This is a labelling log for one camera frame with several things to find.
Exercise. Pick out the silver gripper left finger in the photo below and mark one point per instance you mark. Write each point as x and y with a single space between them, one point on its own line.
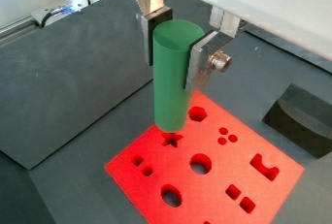
152 13

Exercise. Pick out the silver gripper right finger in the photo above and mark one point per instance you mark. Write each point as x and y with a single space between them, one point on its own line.
207 56

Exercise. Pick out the grey raised platform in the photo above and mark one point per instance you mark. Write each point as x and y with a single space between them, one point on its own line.
64 75

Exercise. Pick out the aluminium rail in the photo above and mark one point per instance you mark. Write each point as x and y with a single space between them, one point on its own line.
16 29

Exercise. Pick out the black foam block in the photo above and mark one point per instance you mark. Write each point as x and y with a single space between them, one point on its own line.
301 117

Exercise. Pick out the green cylinder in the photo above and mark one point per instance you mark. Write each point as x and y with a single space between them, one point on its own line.
172 36

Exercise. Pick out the red shape sorter board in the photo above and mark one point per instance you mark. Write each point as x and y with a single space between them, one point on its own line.
211 174

